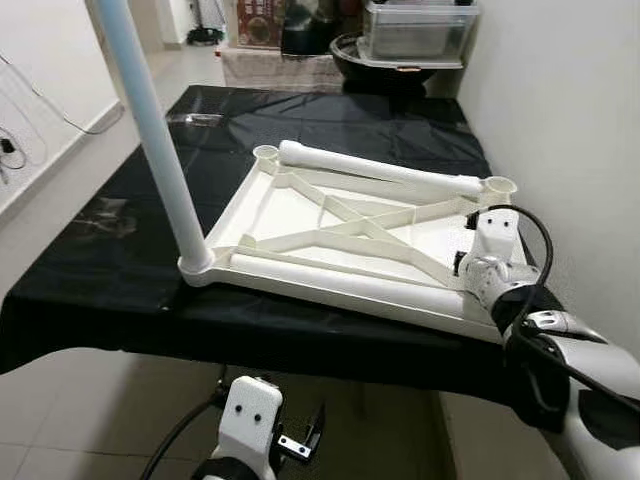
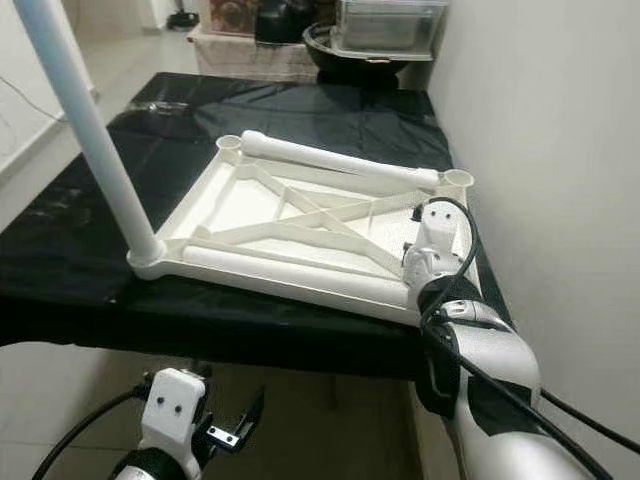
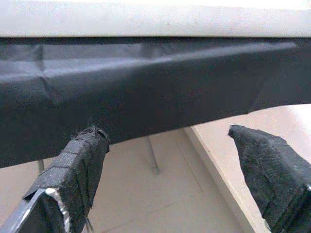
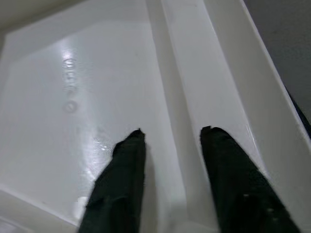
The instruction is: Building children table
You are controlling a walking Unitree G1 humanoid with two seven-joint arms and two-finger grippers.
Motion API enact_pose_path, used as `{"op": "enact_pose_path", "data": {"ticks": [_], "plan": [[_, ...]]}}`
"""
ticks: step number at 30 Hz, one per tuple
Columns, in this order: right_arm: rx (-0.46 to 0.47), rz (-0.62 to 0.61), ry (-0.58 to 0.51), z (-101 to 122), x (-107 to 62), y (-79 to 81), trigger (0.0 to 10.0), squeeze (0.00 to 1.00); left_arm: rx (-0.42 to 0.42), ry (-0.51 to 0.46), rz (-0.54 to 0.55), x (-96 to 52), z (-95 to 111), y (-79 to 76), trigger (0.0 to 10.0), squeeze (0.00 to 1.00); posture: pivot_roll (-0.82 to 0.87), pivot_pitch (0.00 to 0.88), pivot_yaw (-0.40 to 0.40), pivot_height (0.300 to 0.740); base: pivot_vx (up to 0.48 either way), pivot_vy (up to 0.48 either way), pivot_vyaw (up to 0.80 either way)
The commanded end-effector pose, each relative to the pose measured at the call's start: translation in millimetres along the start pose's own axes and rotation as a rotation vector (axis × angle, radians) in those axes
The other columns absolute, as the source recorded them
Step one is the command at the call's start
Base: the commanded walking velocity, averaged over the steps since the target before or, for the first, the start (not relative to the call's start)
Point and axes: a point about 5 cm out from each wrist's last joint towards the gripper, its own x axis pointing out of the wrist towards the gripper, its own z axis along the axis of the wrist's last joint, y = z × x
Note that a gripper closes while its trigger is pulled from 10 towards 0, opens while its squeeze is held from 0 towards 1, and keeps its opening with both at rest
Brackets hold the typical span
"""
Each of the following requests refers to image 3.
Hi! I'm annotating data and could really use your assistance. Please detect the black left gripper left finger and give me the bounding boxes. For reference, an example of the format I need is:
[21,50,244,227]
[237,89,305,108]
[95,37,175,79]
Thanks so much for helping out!
[0,125,110,233]

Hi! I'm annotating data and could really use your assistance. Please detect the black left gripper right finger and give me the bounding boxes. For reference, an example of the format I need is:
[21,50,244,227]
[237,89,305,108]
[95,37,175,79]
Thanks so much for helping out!
[227,124,311,233]

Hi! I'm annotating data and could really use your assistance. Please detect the black tablecloth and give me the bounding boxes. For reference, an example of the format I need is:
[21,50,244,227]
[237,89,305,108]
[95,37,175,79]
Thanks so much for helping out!
[0,36,311,169]

